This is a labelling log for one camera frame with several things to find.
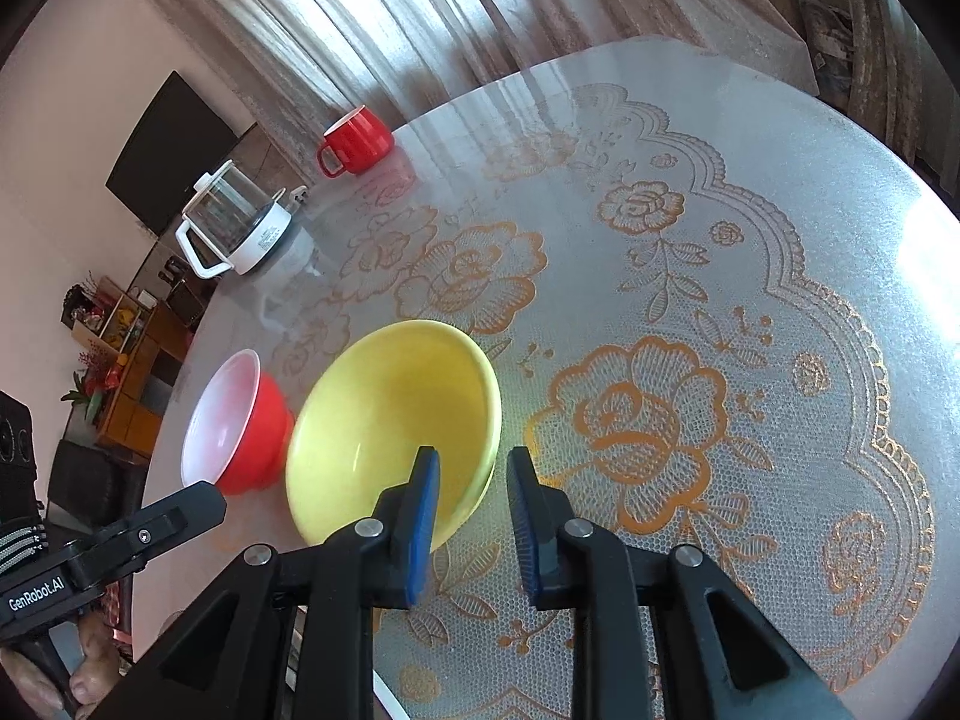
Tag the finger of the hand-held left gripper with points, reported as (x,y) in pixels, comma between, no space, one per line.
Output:
(161,529)

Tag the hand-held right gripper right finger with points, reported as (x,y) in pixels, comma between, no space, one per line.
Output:
(526,536)

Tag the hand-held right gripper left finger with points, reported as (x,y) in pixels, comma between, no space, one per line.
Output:
(422,529)

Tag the yellow bowl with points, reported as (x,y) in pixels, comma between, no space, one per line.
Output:
(390,412)

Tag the red bowl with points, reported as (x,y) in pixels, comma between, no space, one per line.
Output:
(247,427)

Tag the person's left hand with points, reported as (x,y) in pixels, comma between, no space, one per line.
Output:
(94,660)

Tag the black sofa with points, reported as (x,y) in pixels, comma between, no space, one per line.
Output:
(90,480)

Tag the wooden cabinet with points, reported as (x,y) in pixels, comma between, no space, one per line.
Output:
(142,382)

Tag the potted plant with red flowers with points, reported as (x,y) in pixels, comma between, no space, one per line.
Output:
(90,390)

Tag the box with flowers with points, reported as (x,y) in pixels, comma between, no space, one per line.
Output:
(105,315)

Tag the lace tablecloth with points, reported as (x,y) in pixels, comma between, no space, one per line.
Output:
(712,315)

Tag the white glass kettle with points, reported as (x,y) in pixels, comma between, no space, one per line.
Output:
(240,221)

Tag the black television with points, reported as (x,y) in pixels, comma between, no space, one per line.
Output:
(172,154)

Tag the red mug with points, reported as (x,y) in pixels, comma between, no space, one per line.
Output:
(360,139)

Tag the sheer curtain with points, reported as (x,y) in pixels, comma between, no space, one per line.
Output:
(375,15)

